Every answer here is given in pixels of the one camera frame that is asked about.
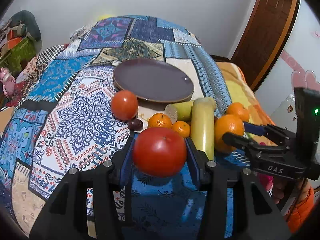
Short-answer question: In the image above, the large orange front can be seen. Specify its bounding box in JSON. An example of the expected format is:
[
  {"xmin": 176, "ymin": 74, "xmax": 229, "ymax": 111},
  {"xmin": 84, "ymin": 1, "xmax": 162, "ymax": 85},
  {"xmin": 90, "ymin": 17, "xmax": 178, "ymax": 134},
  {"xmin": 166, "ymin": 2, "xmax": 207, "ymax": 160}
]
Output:
[{"xmin": 214, "ymin": 114, "xmax": 245, "ymax": 155}]

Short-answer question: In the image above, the large orange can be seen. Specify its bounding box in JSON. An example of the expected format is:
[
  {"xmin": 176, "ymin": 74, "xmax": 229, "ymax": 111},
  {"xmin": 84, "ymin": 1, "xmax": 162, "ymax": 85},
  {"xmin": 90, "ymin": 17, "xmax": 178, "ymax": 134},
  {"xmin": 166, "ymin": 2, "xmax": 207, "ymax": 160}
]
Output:
[
  {"xmin": 225, "ymin": 102, "xmax": 249, "ymax": 122},
  {"xmin": 214, "ymin": 114, "xmax": 245, "ymax": 155}
]

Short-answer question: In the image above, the red tomato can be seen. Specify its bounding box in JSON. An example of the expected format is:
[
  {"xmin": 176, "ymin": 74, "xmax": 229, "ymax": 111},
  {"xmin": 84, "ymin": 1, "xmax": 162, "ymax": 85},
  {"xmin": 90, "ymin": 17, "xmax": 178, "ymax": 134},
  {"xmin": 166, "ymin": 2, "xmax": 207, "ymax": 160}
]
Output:
[
  {"xmin": 111, "ymin": 90, "xmax": 138, "ymax": 121},
  {"xmin": 132, "ymin": 127, "xmax": 187, "ymax": 178}
]

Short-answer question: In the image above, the person's hand holding gripper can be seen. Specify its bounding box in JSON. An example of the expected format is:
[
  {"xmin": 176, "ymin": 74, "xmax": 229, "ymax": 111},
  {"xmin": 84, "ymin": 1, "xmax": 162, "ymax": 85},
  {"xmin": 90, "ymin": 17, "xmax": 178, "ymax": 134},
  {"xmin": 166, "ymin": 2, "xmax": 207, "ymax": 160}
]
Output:
[{"xmin": 272, "ymin": 177, "xmax": 303, "ymax": 204}]

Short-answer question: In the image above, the yellow orange blanket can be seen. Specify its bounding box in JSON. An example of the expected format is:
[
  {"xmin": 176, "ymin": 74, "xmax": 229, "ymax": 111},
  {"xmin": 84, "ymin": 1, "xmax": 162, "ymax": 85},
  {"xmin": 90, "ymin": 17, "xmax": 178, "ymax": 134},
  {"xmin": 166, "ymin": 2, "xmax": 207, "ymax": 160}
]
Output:
[{"xmin": 216, "ymin": 61, "xmax": 278, "ymax": 145}]

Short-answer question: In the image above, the small mandarin orange hidden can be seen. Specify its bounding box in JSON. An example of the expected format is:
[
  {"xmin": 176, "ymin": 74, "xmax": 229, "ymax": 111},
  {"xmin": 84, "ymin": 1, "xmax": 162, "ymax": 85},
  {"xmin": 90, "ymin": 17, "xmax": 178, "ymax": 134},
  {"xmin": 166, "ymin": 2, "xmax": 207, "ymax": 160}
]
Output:
[{"xmin": 171, "ymin": 121, "xmax": 190, "ymax": 138}]

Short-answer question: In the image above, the wooden wardrobe with sliding door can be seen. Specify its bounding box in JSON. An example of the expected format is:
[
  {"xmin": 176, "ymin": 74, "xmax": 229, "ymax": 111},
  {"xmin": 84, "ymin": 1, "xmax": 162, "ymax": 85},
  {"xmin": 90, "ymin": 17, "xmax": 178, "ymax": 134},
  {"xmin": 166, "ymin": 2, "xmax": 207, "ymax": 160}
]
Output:
[{"xmin": 255, "ymin": 0, "xmax": 319, "ymax": 132}]

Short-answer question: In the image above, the dark purple round plate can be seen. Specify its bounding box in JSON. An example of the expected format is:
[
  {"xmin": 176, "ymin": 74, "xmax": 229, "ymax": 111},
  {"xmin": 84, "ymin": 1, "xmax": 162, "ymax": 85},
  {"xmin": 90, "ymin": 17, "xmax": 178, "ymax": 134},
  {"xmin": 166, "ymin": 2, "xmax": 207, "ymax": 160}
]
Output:
[{"xmin": 113, "ymin": 59, "xmax": 194, "ymax": 103}]

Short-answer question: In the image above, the patchwork patterned bedspread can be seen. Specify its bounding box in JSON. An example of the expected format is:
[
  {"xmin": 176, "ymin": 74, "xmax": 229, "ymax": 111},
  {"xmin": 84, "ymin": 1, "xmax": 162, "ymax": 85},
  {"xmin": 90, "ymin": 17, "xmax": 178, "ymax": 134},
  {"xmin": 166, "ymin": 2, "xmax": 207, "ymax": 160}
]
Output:
[{"xmin": 1, "ymin": 15, "xmax": 232, "ymax": 235}]

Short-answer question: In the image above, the dark wooden door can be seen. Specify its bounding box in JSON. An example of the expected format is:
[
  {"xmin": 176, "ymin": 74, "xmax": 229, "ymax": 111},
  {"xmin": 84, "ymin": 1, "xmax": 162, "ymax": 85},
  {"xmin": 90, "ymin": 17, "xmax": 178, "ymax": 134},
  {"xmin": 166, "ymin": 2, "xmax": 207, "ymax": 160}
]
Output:
[{"xmin": 231, "ymin": 0, "xmax": 299, "ymax": 91}]

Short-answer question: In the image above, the pink plush toy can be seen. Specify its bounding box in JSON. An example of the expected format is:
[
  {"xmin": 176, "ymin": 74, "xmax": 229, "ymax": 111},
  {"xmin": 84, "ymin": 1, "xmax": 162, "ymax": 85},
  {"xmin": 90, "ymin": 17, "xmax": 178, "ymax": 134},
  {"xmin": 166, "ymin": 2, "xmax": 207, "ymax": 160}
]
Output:
[{"xmin": 1, "ymin": 67, "xmax": 16, "ymax": 98}]

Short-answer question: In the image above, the green storage bag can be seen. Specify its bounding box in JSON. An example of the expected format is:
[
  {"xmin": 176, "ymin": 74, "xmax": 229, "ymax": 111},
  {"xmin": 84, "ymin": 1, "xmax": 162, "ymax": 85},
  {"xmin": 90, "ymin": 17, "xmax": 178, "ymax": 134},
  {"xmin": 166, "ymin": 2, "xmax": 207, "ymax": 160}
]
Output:
[{"xmin": 1, "ymin": 37, "xmax": 36, "ymax": 76}]

